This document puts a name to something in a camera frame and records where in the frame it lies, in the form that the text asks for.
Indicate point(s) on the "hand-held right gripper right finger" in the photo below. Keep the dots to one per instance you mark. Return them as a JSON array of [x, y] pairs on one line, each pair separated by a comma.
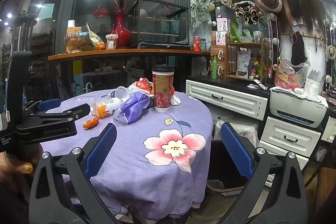
[[236, 150]]

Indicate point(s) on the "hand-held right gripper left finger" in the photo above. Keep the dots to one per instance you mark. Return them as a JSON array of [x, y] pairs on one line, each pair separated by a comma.
[[101, 148]]

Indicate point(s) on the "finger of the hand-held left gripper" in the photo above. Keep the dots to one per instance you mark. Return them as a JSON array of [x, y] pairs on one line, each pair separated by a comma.
[[76, 111], [50, 104]]

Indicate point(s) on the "white orange drink bottle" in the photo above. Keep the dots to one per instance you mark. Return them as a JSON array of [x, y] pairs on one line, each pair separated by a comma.
[[109, 106]]

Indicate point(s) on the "dark brown trash bin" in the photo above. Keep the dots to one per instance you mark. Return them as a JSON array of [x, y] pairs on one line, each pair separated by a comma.
[[223, 199]]

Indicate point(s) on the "purple plastic bag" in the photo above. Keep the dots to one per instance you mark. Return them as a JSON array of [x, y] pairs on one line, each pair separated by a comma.
[[132, 108]]

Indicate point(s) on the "white tissue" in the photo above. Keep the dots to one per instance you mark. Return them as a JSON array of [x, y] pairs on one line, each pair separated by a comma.
[[175, 100]]

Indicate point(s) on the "red paper cup black lid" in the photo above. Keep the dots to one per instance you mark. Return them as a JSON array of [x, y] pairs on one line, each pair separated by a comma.
[[163, 92]]

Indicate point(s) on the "person's left hand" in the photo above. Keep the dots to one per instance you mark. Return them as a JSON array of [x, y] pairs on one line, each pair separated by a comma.
[[15, 170]]

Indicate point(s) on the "orange peel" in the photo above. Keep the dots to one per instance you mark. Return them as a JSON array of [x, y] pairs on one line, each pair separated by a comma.
[[90, 123]]

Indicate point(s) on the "white cabinet drawer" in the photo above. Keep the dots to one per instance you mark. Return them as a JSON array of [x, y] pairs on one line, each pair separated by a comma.
[[291, 134], [278, 153]]

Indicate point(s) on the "purple floral tablecloth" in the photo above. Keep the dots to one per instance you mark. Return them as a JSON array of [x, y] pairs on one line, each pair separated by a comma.
[[136, 174]]

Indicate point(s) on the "clear plastic cup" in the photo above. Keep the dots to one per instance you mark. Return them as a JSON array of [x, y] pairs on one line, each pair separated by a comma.
[[121, 93]]

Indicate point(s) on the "white desk drawer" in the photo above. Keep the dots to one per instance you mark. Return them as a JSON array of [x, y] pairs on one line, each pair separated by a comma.
[[225, 98]]

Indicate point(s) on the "decorative glass bowl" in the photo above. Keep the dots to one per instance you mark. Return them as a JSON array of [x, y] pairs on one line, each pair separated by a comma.
[[76, 41]]

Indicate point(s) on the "red snack packet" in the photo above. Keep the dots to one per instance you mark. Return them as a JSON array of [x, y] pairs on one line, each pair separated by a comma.
[[143, 85]]

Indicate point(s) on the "white printer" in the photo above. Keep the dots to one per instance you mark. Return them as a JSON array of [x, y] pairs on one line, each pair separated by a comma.
[[296, 108]]

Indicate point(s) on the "yellow snack bag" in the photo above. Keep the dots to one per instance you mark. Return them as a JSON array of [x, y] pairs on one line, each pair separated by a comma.
[[94, 40]]

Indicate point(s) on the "iced drink plastic cup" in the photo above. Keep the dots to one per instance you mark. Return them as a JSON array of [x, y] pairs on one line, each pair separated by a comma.
[[111, 43]]

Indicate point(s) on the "orange carton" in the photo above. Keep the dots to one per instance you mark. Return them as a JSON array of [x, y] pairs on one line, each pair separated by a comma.
[[73, 28]]

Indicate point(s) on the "wooden counter shelf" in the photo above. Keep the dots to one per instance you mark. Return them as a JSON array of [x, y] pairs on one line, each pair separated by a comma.
[[131, 53]]

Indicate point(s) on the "green bottle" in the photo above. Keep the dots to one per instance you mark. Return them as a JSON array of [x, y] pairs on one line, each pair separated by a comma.
[[214, 69]]

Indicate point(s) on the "red vase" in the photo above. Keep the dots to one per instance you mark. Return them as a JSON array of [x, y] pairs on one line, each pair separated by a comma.
[[121, 35]]

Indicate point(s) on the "plastic bag of red packets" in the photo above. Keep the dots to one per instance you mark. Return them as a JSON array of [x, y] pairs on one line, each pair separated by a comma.
[[291, 77]]

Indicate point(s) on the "stack of brown boxes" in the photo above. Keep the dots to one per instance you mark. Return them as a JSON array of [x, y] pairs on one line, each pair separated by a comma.
[[219, 58]]

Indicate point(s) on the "wooden desk rack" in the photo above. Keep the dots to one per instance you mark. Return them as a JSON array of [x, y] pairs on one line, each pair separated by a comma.
[[246, 43]]

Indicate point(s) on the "teal jar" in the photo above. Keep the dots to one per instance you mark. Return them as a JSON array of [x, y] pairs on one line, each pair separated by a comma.
[[203, 45]]

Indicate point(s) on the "red tin can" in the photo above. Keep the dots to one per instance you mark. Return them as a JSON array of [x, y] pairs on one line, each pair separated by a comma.
[[196, 44]]

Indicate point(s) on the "glass display case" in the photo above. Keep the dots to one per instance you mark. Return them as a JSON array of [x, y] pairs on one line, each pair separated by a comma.
[[160, 22]]

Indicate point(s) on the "lion head ornament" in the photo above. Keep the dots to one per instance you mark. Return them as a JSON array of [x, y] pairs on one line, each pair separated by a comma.
[[248, 12]]

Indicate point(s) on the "green leafy branches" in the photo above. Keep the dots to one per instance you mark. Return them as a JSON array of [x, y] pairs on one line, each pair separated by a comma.
[[200, 3]]

